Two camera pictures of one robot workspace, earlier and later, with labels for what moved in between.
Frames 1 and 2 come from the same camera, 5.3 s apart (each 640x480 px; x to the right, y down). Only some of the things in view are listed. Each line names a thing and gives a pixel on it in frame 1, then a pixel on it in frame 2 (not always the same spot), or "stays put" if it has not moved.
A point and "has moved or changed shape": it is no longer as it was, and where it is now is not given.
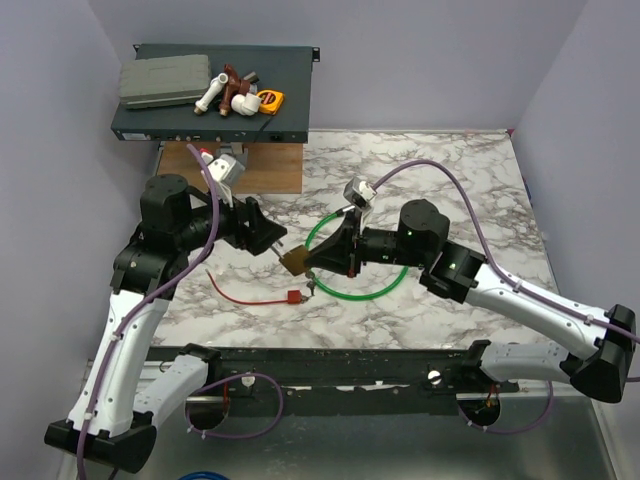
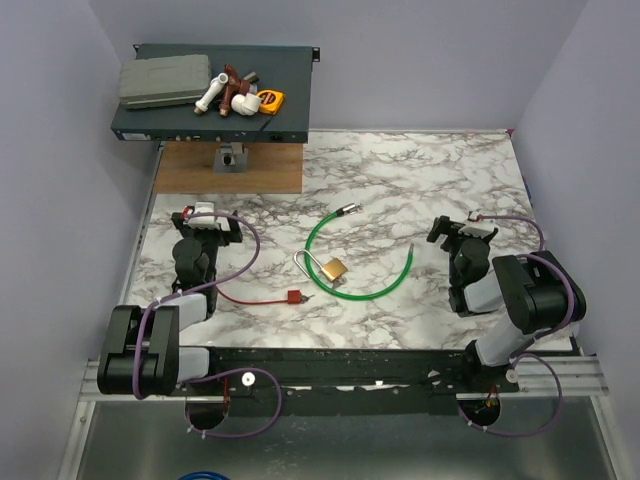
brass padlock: (294, 260) has moved or changed shape
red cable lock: (292, 296) stays put
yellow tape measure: (270, 100) stays put
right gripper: (335, 252) to (444, 225)
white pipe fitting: (216, 84) stays put
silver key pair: (311, 283) to (338, 282)
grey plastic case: (164, 80) stays put
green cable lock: (308, 236) stays put
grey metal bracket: (235, 149) stays put
